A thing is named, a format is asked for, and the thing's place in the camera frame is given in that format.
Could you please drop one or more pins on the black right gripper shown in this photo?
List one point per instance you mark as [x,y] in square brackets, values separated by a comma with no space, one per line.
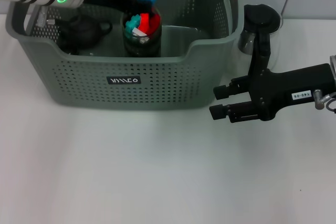
[288,85]

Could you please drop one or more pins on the bright red toy brick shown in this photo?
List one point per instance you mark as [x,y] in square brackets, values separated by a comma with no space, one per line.
[145,22]

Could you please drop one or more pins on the teal toy brick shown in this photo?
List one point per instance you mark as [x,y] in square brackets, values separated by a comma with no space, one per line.
[132,24]

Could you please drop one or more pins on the grey perforated storage basket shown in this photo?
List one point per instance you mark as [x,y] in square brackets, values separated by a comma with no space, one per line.
[168,82]

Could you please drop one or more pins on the black teapot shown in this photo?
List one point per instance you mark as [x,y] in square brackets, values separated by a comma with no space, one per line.
[81,32]

